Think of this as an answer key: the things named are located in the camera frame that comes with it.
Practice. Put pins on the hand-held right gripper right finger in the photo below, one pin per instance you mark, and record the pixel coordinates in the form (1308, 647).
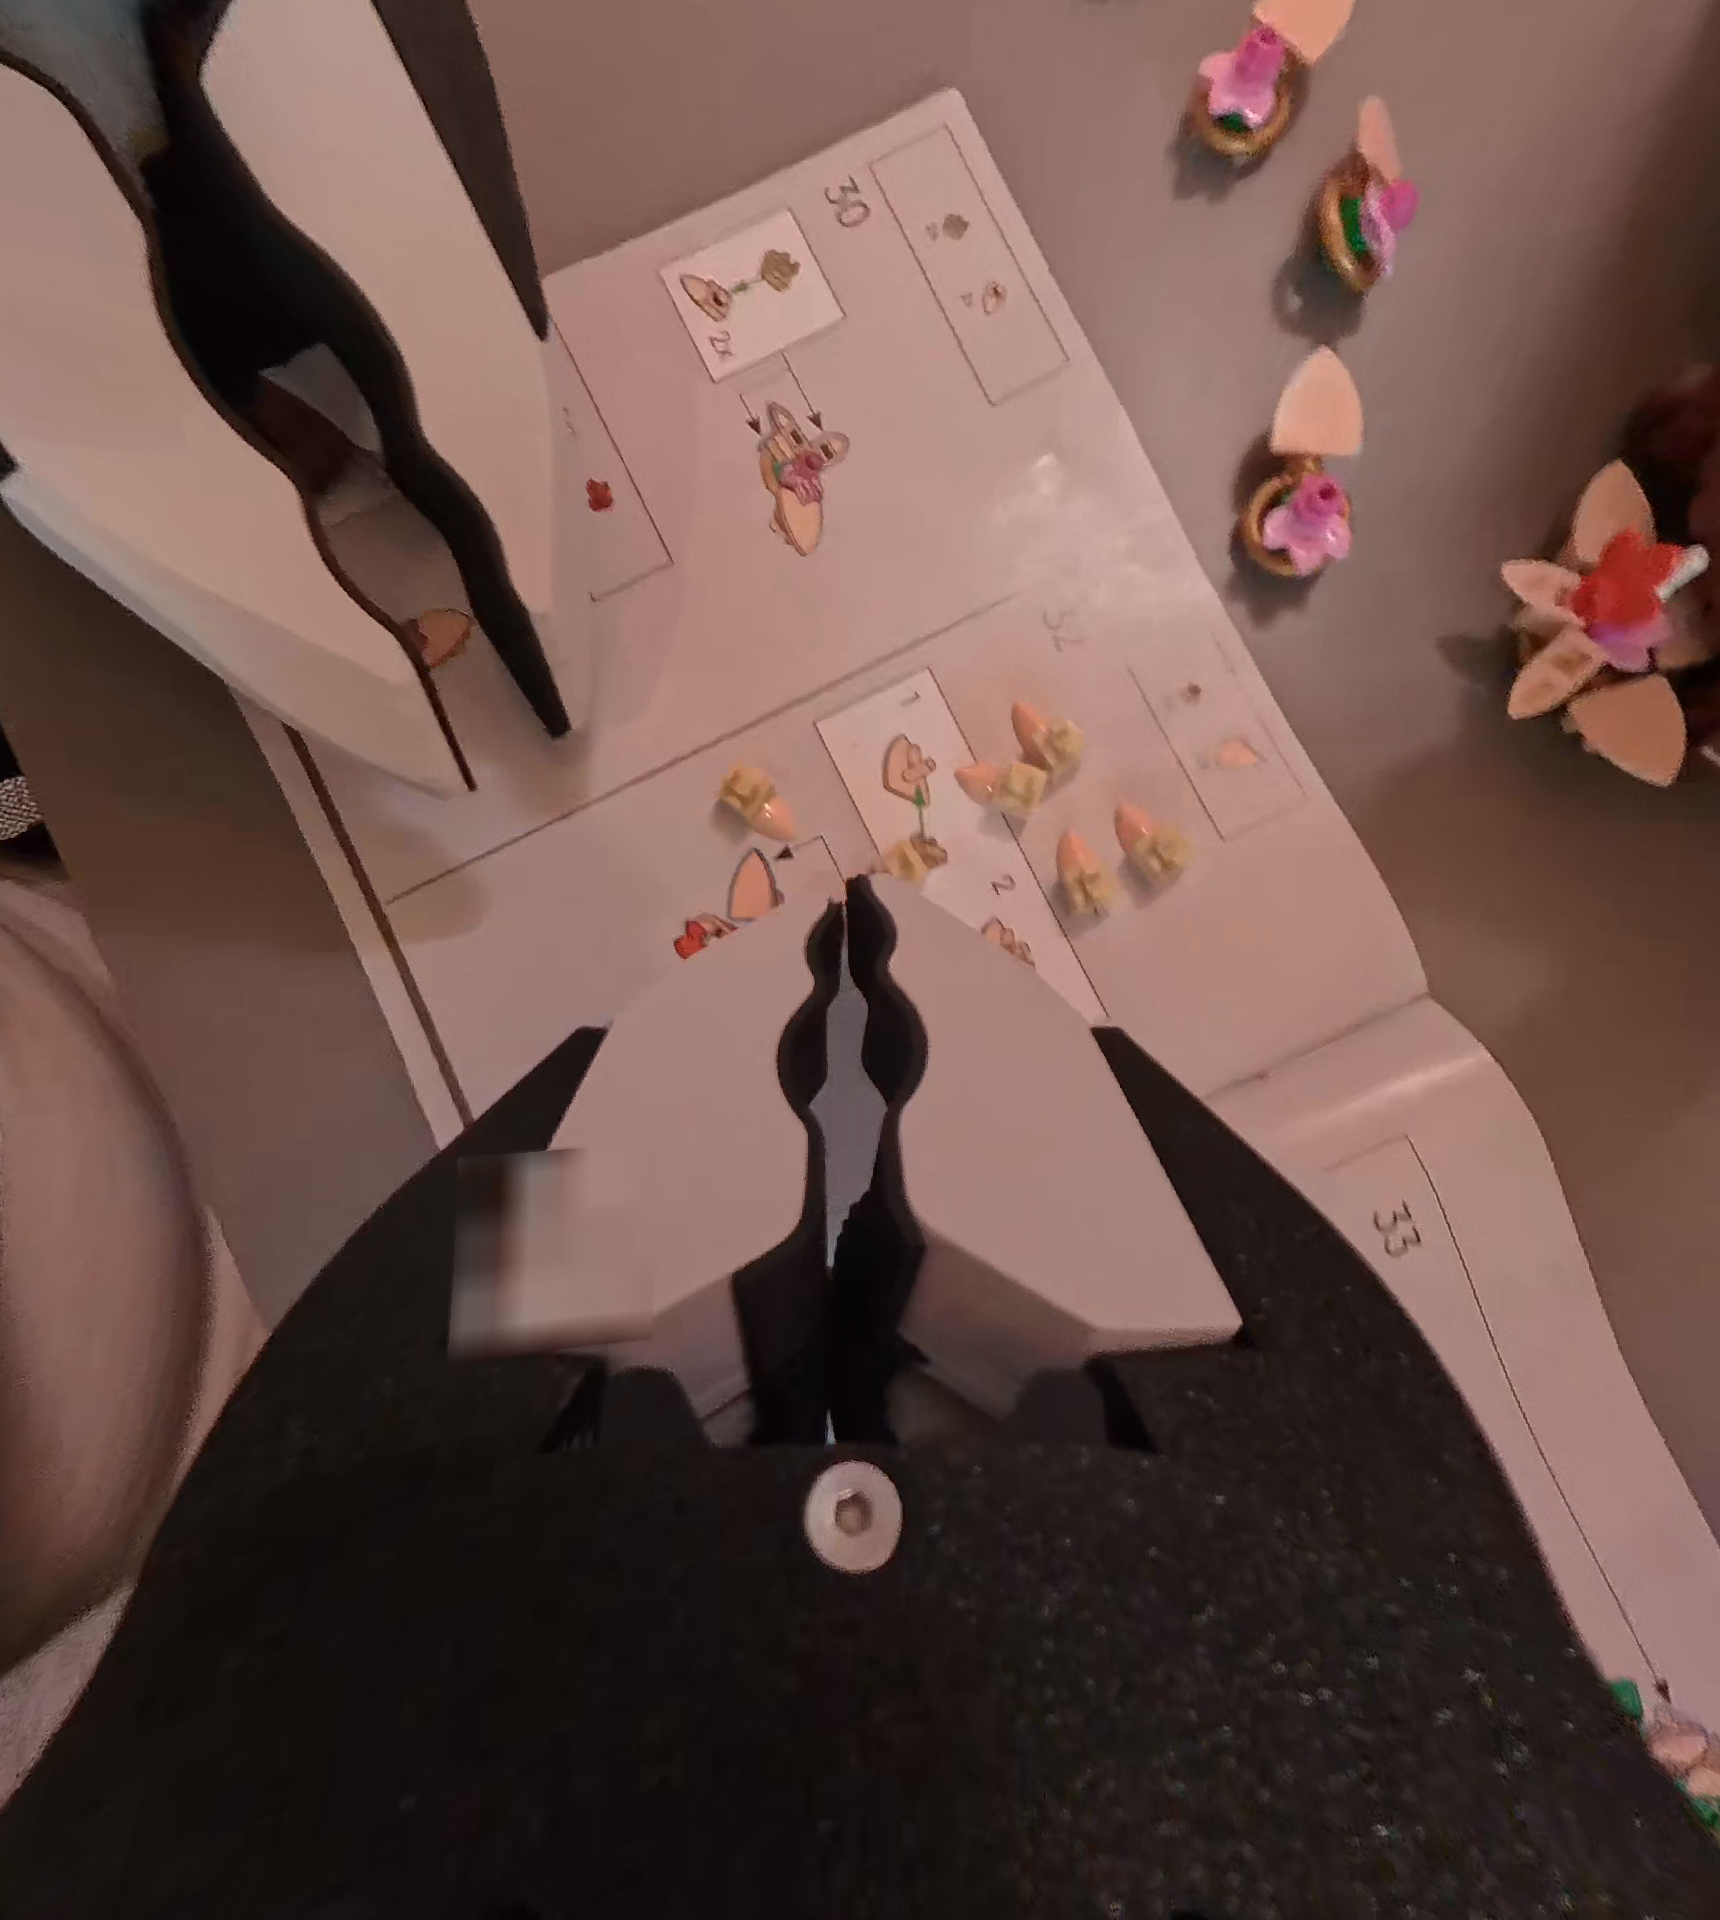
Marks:
(1025, 1170)

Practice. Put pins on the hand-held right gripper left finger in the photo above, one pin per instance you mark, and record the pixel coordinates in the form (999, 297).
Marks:
(695, 1079)

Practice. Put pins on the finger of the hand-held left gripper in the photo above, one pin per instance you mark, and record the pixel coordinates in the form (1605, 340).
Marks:
(36, 300)
(397, 224)

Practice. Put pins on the peach and yellow toy brick petal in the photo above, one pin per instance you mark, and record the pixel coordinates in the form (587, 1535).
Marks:
(913, 858)
(1003, 783)
(759, 801)
(1151, 839)
(1086, 873)
(1049, 735)

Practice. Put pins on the white instruction booklet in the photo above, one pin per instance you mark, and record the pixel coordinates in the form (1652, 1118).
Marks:
(1251, 930)

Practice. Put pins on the person's pale clothing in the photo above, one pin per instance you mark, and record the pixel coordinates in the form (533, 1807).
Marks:
(20, 1200)

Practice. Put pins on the small pink toy brick flower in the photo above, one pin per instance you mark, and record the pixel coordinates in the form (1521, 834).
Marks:
(1310, 518)
(1243, 82)
(1379, 210)

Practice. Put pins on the red-centred toy brick flower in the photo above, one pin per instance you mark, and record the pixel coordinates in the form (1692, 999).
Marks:
(1626, 592)

